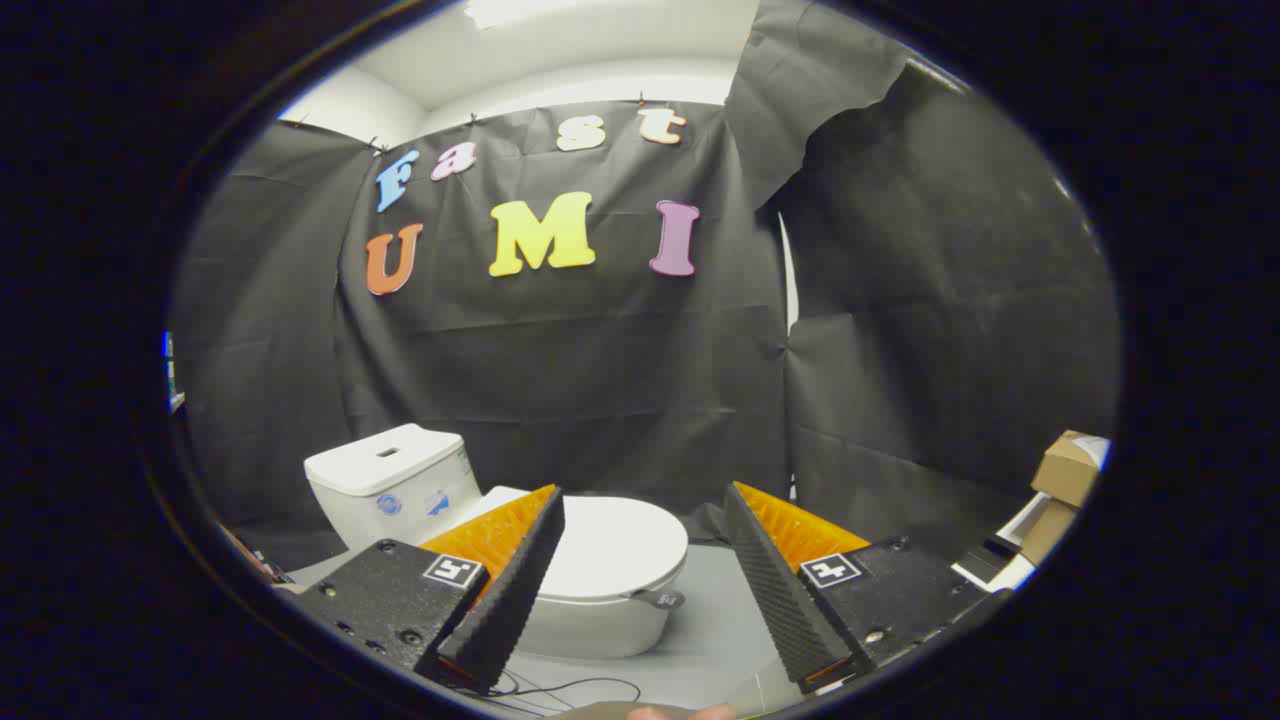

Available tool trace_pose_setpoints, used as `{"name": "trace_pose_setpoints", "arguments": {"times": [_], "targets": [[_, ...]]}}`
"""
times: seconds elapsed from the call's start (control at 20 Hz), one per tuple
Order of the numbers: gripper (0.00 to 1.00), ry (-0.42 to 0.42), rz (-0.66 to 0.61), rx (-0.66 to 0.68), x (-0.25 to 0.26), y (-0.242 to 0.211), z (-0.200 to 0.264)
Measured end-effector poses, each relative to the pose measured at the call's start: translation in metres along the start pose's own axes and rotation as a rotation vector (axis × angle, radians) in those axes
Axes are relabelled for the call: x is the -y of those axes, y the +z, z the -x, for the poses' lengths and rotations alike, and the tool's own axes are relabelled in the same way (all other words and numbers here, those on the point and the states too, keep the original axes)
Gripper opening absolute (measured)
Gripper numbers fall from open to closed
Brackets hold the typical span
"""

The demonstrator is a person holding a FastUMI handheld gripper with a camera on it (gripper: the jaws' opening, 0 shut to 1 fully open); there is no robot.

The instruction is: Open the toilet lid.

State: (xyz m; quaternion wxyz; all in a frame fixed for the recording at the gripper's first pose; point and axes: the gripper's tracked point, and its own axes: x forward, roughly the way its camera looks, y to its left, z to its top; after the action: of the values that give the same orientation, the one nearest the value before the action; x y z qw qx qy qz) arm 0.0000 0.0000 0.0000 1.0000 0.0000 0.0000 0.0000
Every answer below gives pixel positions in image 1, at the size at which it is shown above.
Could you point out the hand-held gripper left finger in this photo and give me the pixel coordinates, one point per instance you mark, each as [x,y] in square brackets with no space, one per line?
[510,590]

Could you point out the white toilet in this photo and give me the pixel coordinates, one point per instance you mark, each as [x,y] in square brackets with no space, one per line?
[390,490]

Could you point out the black backdrop cloth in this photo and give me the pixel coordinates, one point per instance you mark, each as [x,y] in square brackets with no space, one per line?
[600,380]

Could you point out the brown cardboard box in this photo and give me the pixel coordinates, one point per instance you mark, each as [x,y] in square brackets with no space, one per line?
[1065,470]
[1048,530]

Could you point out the white toilet lid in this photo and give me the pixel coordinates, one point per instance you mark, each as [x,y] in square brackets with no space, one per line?
[620,545]

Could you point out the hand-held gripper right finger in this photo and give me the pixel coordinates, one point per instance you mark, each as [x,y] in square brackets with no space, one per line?
[775,590]

